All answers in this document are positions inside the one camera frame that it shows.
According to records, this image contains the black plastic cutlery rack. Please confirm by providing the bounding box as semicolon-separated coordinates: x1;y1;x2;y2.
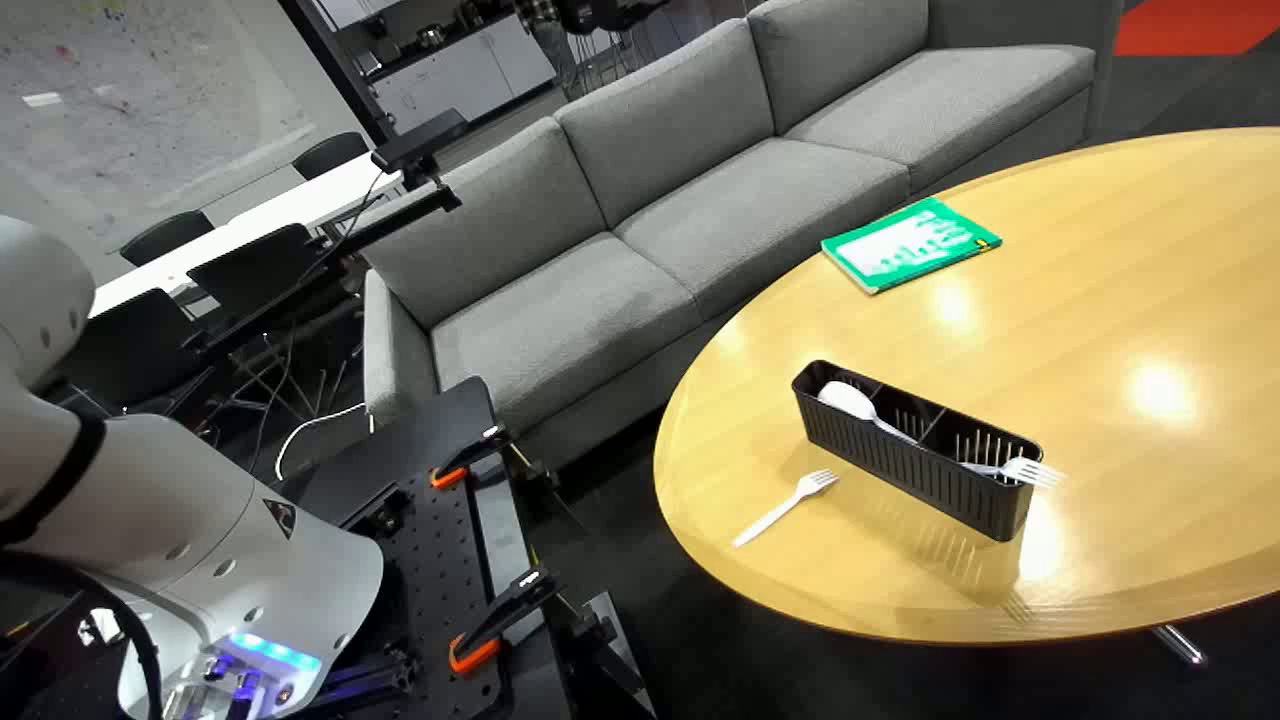
787;355;1048;543

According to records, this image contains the grey fabric sofa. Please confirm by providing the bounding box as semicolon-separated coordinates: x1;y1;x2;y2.
361;0;1123;473

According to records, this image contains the white plastic fork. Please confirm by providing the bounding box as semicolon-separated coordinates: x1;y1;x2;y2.
727;470;844;551

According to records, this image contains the white plastic spoon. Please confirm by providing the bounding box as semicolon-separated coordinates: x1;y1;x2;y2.
812;375;923;451

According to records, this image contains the orange black clamp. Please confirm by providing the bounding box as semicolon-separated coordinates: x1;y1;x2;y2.
426;423;565;500
442;568;590;680

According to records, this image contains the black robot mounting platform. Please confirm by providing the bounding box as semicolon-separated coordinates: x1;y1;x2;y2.
282;375;657;720

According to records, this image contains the green book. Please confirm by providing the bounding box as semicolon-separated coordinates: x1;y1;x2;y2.
816;196;1006;301

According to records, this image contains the grey background cabinet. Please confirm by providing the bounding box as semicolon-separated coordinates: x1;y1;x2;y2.
363;14;558;138

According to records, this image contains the black office chair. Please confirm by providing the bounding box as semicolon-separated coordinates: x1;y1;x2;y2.
183;221;327;316
117;207;217;269
293;130;372;186

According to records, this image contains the white plastic knife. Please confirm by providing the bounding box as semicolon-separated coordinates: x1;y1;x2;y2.
961;451;1073;492

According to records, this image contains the white long desk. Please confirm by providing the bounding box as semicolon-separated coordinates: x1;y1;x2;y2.
85;154;403;325

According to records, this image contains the metal table foot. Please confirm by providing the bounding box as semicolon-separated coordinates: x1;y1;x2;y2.
1149;619;1211;673

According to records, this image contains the white floor cable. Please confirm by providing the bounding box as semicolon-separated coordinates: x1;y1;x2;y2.
270;400;372;486

